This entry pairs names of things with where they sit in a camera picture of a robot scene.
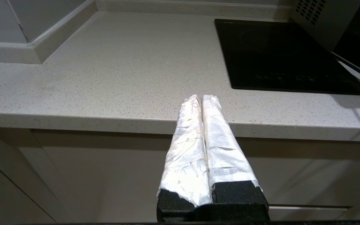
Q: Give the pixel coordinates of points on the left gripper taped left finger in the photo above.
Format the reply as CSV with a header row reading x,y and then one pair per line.
x,y
186,156

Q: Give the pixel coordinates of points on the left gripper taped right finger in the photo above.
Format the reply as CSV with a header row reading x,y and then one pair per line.
x,y
227,156

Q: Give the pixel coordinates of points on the silver Panasonic microwave oven body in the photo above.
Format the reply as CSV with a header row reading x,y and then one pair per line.
x,y
323,22

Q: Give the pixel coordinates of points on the white base cabinet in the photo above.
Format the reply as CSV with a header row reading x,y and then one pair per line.
x,y
105,175

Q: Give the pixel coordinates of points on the black induction cooktop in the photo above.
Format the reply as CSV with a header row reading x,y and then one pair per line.
x,y
277,53

